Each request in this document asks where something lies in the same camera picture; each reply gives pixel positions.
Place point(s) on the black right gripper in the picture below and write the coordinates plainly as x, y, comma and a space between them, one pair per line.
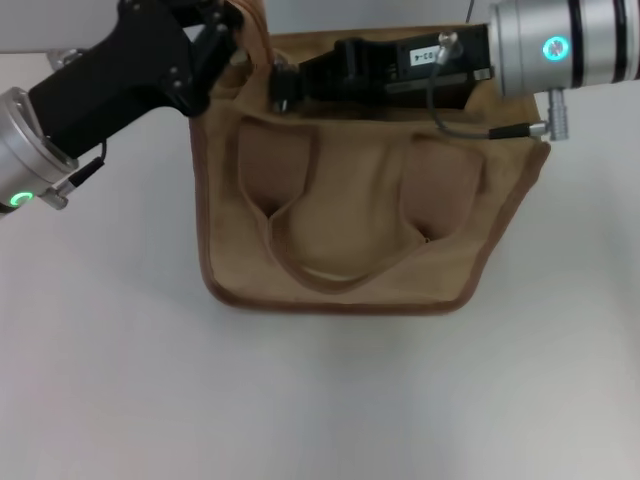
370, 70

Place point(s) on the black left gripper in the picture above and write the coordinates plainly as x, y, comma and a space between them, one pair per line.
115, 85

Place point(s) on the khaki canvas food bag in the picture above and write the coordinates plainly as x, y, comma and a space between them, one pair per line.
350, 210

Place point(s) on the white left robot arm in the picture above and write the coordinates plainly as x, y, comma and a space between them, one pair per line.
20, 150

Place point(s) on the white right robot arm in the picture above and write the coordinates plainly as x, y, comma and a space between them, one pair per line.
575, 45

